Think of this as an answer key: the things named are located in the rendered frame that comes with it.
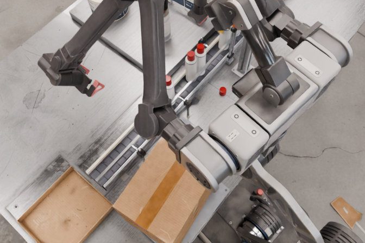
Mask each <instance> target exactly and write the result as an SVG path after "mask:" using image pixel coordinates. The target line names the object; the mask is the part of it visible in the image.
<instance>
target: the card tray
mask: <svg viewBox="0 0 365 243"><path fill-rule="evenodd" d="M112 210H113V204H112V203H111V202H110V201H109V200H108V199H107V198H106V197H104V196H103V195H102V194H101V193H100V192H99V191H98V190H97V189H96V188H95V187H94V186H93V185H91V184H90V183H89V182H88V181H87V180H86V179H85V178H83V177H82V175H81V174H80V173H78V172H77V171H76V170H75V169H74V168H73V167H72V166H70V167H69V168H68V169H67V170H66V171H65V172H64V173H63V174H62V175H61V176H60V177H59V178H58V179H57V180H56V181H55V182H54V183H53V184H52V185H51V186H50V187H49V188H48V189H47V190H46V191H45V192H44V193H43V194H42V195H41V196H40V197H39V198H38V199H37V200H36V201H35V202H34V203H33V204H32V205H31V206H30V207H29V208H28V209H27V210H26V211H25V212H24V213H23V214H22V215H21V216H20V217H19V218H18V219H17V220H16V222H17V223H18V224H19V225H20V226H21V227H22V228H23V229H24V230H25V231H26V232H27V233H28V234H29V235H30V236H31V237H32V238H33V239H34V241H35V242H36V243H83V242H84V241H85V240H86V239H87V237H88V236H89V235H90V234H91V233H92V232H93V231H94V230H95V229H96V228H97V226H98V225H99V224H100V223H101V222H102V221H103V220H104V219H105V218H106V217H107V215H108V214H109V213H110V212H111V211H112Z"/></svg>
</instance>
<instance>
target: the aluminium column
mask: <svg viewBox="0 0 365 243"><path fill-rule="evenodd" d="M252 57H253V54H252V52H251V50H250V48H249V46H248V44H247V42H246V40H245V38H243V43H242V48H241V53H240V59H239V62H238V67H237V70H238V71H240V72H241V73H243V74H245V73H246V72H247V71H248V70H249V68H250V64H251V60H252Z"/></svg>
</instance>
